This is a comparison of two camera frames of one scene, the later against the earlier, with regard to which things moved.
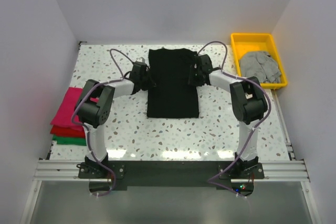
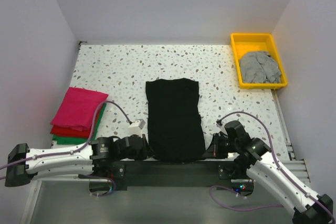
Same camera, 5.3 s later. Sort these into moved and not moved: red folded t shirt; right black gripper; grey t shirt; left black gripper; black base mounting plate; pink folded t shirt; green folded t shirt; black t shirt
Moved: black t shirt; right black gripper; left black gripper
Not moved: pink folded t shirt; red folded t shirt; green folded t shirt; grey t shirt; black base mounting plate
